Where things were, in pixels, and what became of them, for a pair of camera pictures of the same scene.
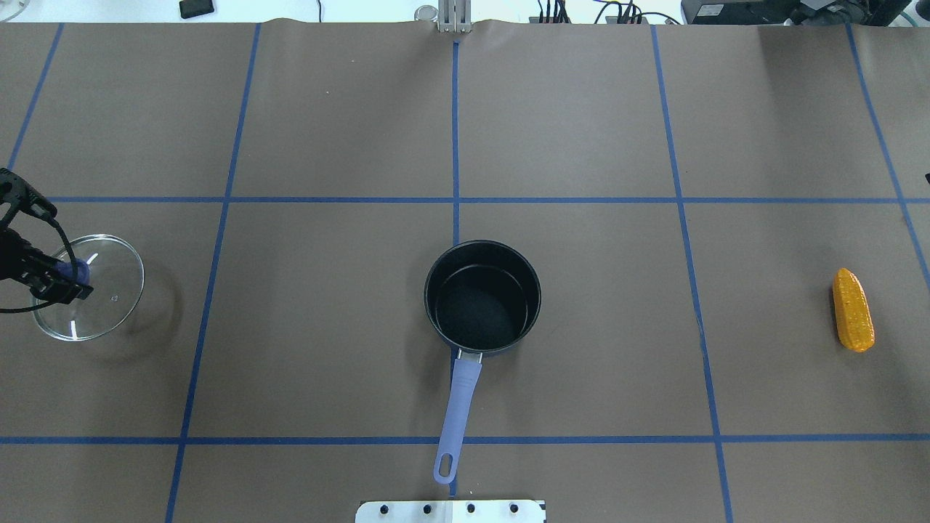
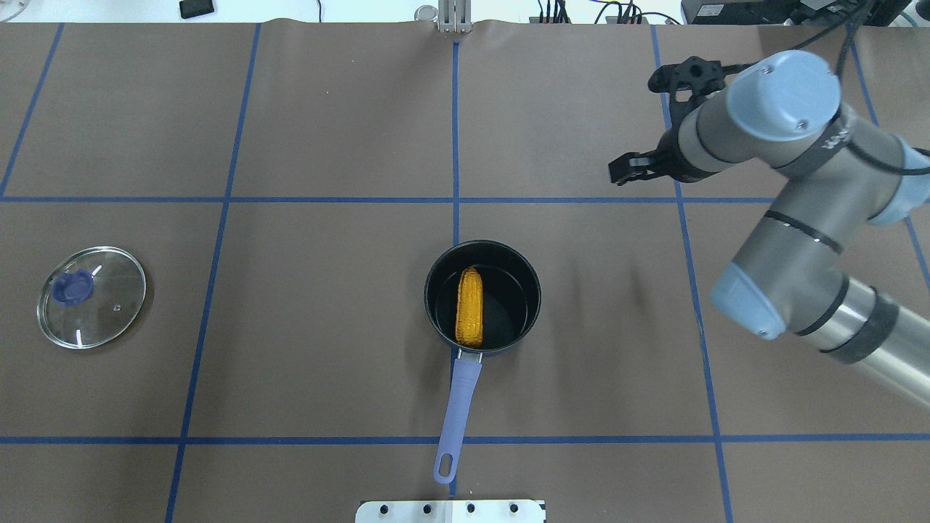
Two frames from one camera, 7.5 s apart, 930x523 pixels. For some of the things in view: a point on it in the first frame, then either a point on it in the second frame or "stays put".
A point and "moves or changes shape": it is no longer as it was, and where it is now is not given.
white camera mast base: x=451 y=511 stays put
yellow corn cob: x=854 y=322 moves or changes shape
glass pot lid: x=116 y=273 moves or changes shape
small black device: x=195 y=8 stays put
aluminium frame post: x=455 y=16 stays put
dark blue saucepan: x=482 y=297 stays put
